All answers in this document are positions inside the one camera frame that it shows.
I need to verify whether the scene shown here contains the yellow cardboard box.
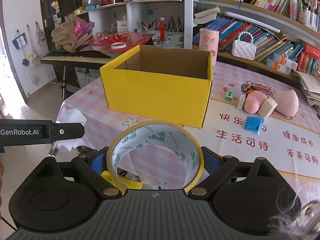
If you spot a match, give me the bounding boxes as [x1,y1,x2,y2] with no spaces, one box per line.
[100,45,213,128]

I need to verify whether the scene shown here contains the orange blue box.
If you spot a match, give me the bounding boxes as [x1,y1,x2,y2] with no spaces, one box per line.
[266,58,291,75]
[273,53,298,70]

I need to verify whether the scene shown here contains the yellow tape roll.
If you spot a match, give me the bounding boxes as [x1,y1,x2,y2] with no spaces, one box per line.
[106,121,204,192]

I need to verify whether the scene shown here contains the stack of papers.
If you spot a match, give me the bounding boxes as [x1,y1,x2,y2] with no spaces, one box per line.
[296,72,320,112]

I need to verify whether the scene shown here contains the red paper sheets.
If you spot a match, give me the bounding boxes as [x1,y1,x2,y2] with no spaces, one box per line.
[80,32,154,53]

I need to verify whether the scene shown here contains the red figurine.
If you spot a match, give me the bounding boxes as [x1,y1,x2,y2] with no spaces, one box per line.
[158,17,165,43]

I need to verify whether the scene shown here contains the upper orange blue box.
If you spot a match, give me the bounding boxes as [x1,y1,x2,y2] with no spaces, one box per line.
[273,53,298,70]

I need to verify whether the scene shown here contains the small white red box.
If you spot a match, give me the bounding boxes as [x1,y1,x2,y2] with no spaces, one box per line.
[237,92,246,111]

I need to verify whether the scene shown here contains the beige cloth bundle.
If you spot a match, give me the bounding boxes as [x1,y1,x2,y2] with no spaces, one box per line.
[51,14,94,53]

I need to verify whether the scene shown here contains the lower orange blue box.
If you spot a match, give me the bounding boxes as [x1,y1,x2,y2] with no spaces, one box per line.
[266,58,291,75]

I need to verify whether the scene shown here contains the white tape roll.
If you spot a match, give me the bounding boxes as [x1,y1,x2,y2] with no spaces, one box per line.
[111,42,127,49]

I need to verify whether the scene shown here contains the black electric piano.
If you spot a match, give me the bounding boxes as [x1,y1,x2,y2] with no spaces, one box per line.
[41,49,113,70]

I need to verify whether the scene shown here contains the blue toy car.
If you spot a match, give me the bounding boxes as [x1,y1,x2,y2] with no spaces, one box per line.
[245,116,264,134]

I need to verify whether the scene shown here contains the white rectangular eraser block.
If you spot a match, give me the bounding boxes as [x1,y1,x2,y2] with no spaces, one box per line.
[258,98,278,119]

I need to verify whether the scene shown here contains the pink cylinder container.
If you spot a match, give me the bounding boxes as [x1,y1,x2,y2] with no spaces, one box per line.
[199,28,219,66]

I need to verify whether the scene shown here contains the white bookshelf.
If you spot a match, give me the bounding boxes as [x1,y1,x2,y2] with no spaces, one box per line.
[183,0,319,83]

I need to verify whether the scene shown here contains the red dictionary book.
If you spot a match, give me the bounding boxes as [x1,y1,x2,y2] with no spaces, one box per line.
[303,43,320,60]

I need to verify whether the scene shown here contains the large pink plush toy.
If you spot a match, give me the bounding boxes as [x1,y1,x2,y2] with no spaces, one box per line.
[272,89,299,118]

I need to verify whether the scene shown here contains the white quilted pearl handbag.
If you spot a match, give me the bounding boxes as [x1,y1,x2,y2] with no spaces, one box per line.
[232,31,257,61]

